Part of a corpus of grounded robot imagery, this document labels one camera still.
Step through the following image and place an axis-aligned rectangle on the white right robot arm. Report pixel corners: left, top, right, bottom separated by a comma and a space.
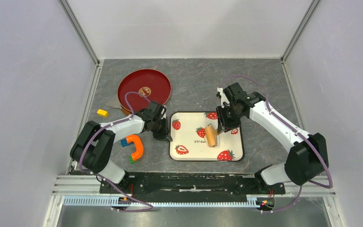
216, 83, 333, 193

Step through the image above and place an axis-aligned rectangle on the white slotted cable duct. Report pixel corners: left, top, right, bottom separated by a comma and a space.
63, 195, 271, 208

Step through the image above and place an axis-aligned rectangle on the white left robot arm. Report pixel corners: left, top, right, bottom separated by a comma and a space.
69, 101, 172, 193

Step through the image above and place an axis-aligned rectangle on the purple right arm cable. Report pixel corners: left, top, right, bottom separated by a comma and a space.
220, 75, 334, 214

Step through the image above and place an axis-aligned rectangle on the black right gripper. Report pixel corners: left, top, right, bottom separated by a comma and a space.
216, 106, 243, 136

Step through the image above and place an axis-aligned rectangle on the small yellow block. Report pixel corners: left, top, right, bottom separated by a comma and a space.
96, 109, 109, 118

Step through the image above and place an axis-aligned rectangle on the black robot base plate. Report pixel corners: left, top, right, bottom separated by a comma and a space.
117, 171, 285, 203

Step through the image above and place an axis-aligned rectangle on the round red lacquer tray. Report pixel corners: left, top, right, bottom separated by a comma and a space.
117, 69, 172, 115

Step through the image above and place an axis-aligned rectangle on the white strawberry enamel tray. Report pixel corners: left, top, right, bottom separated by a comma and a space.
169, 112, 244, 162

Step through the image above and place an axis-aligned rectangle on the wooden dough roller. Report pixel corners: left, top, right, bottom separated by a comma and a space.
204, 124, 223, 148

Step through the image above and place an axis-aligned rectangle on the orange horseshoe magnet toy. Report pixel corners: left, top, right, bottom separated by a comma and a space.
120, 134, 144, 163

